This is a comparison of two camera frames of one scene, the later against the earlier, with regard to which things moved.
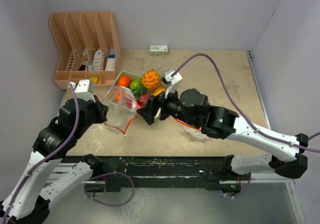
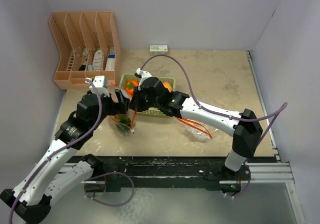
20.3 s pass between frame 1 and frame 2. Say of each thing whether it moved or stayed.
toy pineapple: moved
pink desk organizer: stayed
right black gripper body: moved
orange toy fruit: moved
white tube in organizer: stayed
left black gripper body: moved
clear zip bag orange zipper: moved
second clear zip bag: stayed
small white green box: stayed
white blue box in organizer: stayed
